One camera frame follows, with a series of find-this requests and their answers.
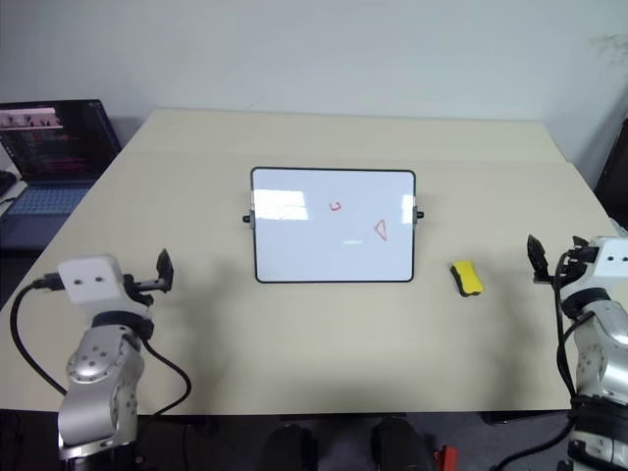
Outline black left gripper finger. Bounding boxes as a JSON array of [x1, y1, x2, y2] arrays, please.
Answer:
[[155, 248, 176, 295]]

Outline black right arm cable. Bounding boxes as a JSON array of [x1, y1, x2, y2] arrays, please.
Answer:
[[552, 254, 590, 399]]

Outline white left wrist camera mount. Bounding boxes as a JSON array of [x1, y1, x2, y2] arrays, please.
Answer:
[[57, 253, 127, 315]]

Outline yellow and black eraser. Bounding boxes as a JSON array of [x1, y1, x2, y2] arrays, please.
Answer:
[[448, 260, 487, 299]]

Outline blue open laptop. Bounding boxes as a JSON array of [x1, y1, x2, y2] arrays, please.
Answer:
[[0, 99, 124, 250]]

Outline black-framed small whiteboard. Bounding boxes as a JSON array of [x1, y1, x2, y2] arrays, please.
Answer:
[[241, 166, 426, 286]]

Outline small red object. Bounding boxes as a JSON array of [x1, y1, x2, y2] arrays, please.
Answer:
[[433, 445, 458, 471]]

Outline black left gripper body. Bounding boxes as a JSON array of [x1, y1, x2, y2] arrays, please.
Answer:
[[121, 272, 165, 308]]

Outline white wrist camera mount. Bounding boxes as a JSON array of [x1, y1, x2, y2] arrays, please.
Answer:
[[57, 253, 127, 315], [587, 236, 628, 282]]

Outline dark chair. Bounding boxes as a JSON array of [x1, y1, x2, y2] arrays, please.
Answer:
[[592, 113, 628, 223]]

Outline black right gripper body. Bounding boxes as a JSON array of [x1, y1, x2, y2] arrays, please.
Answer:
[[550, 247, 598, 296]]

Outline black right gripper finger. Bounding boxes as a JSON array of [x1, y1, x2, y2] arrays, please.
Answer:
[[570, 235, 599, 261], [526, 234, 551, 286]]

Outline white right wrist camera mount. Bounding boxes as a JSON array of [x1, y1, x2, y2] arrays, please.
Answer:
[[587, 236, 628, 282]]

